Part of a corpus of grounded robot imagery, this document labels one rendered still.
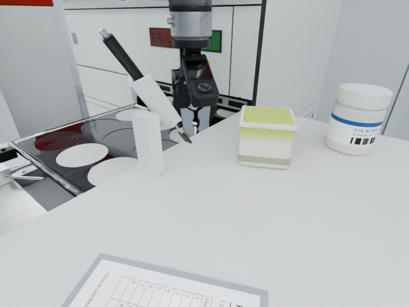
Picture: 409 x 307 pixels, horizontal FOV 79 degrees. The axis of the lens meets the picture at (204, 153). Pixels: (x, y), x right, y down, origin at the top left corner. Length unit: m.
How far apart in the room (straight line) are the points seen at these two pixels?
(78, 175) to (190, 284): 0.34
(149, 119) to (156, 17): 0.50
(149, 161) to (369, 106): 0.31
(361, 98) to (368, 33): 1.62
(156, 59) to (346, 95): 0.54
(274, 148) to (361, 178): 0.12
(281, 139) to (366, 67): 1.73
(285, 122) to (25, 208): 0.43
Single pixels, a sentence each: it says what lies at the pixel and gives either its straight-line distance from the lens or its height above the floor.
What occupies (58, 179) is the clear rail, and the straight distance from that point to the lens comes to 0.51.
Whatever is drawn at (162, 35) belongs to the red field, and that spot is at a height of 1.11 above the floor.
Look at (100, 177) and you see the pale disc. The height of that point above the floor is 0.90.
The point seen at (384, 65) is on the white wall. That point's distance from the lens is 2.03.
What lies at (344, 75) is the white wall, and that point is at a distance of 2.07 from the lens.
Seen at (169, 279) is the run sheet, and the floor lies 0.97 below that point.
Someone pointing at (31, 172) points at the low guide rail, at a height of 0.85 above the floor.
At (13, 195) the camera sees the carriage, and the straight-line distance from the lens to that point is 0.55.
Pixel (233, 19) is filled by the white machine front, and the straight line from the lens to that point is 0.62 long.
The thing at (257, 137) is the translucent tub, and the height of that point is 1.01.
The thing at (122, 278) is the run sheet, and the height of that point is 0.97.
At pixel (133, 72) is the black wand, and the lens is 0.29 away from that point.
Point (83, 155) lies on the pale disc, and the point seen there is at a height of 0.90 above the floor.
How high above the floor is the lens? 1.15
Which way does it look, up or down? 29 degrees down
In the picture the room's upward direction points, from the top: straight up
